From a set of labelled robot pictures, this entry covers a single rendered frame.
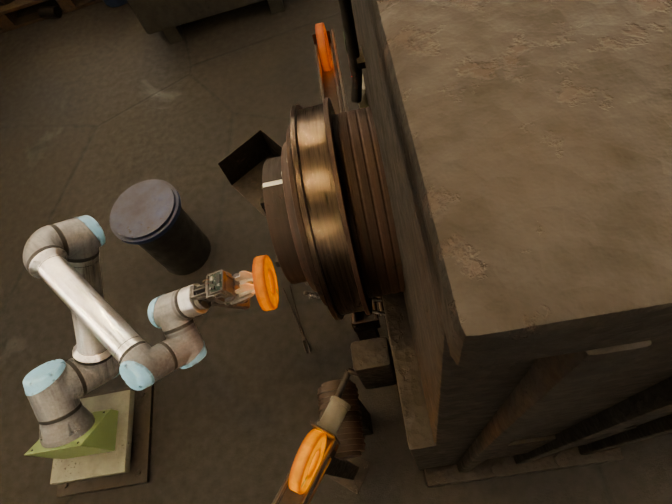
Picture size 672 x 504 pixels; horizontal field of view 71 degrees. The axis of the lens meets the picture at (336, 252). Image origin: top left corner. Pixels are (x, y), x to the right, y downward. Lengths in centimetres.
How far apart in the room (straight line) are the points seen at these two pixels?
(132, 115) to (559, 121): 314
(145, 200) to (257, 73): 129
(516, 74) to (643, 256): 13
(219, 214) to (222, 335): 67
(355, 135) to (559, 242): 67
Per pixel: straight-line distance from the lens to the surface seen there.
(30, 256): 169
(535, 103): 32
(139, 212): 221
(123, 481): 232
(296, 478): 126
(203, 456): 219
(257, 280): 126
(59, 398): 207
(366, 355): 123
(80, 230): 176
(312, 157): 85
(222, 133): 292
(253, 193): 180
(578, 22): 37
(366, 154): 87
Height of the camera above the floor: 198
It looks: 61 degrees down
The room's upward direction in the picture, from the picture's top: 21 degrees counter-clockwise
